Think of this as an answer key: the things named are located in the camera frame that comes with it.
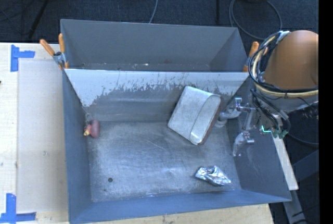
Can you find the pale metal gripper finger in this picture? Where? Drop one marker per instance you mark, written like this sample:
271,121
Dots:
229,114
238,143

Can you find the crumpled silver foil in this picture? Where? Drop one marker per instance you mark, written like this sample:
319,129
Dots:
212,175

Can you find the grey metal bin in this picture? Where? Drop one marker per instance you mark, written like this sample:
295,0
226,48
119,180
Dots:
145,160

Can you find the dark red toy animal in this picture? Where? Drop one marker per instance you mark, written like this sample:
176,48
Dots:
94,128

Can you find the pale wood flat board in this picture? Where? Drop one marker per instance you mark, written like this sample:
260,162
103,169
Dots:
39,126

